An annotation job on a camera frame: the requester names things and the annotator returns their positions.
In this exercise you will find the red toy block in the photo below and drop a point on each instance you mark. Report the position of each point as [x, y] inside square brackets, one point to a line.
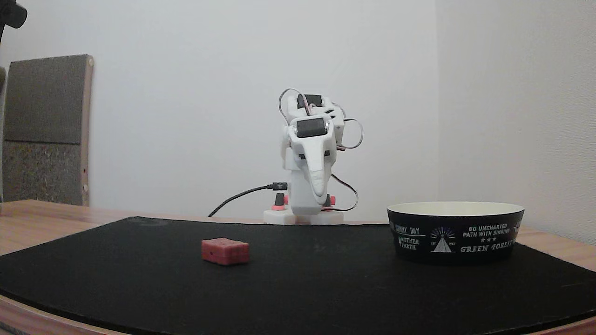
[225, 251]

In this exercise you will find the black desk mat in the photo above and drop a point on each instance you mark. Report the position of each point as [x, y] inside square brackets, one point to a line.
[298, 284]

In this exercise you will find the navy paper bowl white print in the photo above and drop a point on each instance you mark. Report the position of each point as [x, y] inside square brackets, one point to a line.
[454, 235]

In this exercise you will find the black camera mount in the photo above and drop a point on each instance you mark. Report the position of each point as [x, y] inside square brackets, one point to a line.
[11, 14]

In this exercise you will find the black and orange table clamp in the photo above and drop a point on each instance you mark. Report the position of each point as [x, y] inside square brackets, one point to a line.
[330, 201]
[279, 202]

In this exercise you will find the grey board with wooden edge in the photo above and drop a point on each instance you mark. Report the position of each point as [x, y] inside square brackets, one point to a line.
[44, 135]

